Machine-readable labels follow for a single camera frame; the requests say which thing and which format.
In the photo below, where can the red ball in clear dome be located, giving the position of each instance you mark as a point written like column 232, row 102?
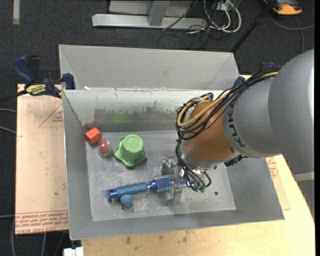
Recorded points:
column 104, row 147

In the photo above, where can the brown cardboard board red print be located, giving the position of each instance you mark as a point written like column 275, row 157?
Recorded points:
column 40, row 162

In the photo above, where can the orange-red block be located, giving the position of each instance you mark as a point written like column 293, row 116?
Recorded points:
column 92, row 135

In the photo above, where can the green plastic cup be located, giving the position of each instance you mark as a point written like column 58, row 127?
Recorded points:
column 131, row 150

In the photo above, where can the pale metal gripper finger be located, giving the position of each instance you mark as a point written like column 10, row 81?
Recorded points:
column 168, row 165
column 175, row 196

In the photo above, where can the blue hairbrush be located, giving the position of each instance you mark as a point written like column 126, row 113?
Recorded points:
column 135, row 188

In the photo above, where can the grey metal bin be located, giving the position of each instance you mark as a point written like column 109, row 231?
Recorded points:
column 140, row 72

